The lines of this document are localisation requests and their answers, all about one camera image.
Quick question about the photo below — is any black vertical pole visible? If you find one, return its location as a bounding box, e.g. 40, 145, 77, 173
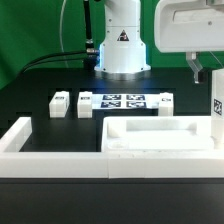
83, 0, 94, 70

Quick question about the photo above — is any white desk top panel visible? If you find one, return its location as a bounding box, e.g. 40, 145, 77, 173
101, 116, 217, 152

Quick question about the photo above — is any sheet with four markers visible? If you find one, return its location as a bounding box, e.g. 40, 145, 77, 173
92, 94, 159, 110

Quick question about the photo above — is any black cable lower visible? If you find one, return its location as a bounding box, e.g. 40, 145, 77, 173
23, 55, 100, 73

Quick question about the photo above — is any black cable upper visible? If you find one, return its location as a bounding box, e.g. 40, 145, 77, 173
20, 49, 100, 75

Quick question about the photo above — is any thin white cable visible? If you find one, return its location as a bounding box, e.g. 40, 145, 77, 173
58, 0, 69, 69

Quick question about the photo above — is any white U-shaped fence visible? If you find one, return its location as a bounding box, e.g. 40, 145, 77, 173
0, 117, 224, 178

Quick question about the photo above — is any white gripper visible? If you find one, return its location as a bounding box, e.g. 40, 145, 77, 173
154, 0, 224, 84

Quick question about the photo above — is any black cable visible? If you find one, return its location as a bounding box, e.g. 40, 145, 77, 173
20, 49, 100, 75
23, 55, 100, 73

